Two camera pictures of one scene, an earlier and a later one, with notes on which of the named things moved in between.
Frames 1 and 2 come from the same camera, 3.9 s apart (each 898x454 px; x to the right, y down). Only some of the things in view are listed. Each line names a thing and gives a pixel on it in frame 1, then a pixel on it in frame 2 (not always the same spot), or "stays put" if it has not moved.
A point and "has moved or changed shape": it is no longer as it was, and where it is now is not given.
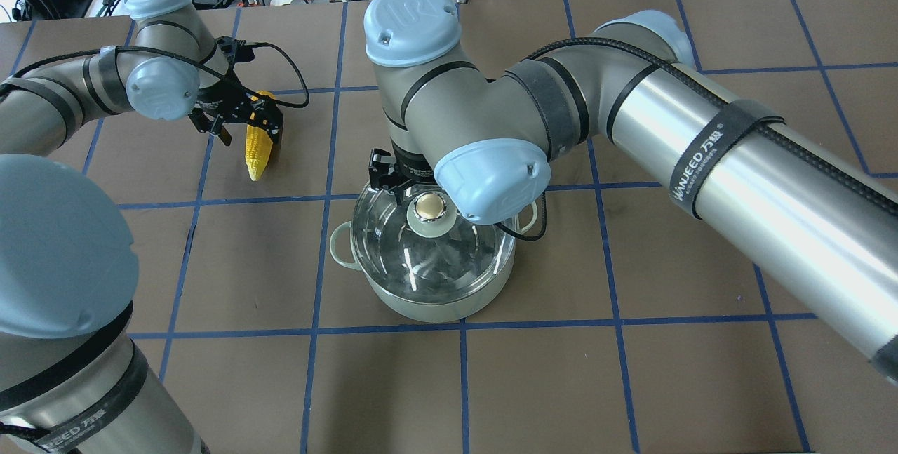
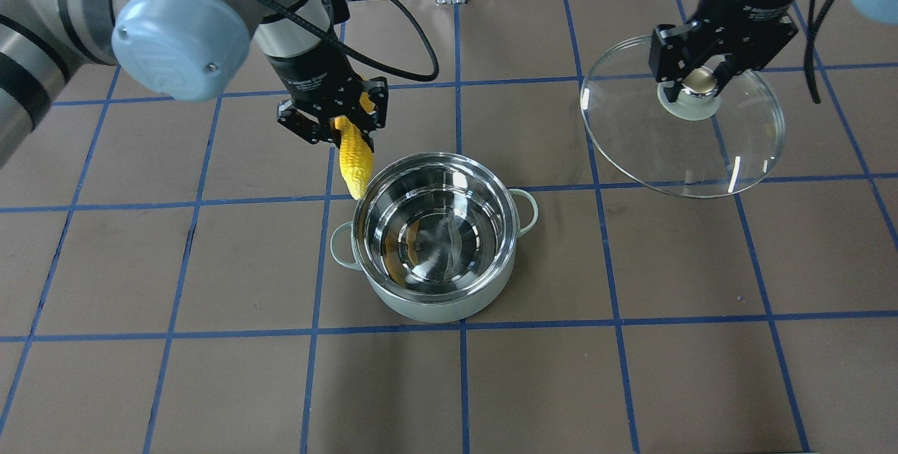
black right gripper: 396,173 to 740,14
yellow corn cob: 258,145 to 355,151
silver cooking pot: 423,260 stays put
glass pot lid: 421,246 has moved or changed shape
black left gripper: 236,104 to 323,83
